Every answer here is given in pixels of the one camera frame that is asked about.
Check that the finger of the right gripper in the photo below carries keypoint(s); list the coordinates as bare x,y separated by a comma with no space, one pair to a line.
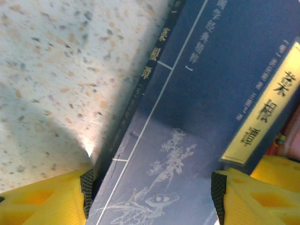
281,171

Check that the pink backpack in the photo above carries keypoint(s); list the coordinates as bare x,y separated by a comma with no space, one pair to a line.
294,131

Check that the navy book with yellow label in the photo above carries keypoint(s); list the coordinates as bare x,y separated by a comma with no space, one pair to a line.
187,105

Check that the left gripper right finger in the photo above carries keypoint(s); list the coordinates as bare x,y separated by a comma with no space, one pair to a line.
257,204

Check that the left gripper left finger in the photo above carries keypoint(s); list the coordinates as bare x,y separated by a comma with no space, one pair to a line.
47,201

